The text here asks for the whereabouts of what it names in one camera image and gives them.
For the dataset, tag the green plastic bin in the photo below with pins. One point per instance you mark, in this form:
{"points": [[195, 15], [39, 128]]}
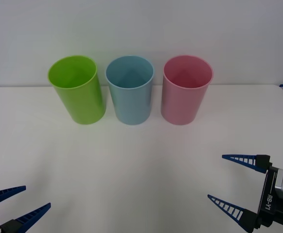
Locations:
{"points": [[83, 102]]}

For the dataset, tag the pale blue plastic bin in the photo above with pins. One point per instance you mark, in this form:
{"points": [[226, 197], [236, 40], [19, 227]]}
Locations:
{"points": [[131, 102]]}

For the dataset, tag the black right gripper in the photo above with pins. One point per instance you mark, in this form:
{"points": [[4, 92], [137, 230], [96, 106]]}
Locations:
{"points": [[265, 194]]}

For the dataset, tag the pink plastic bin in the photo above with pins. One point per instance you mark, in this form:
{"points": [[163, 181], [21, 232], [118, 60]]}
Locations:
{"points": [[182, 102]]}

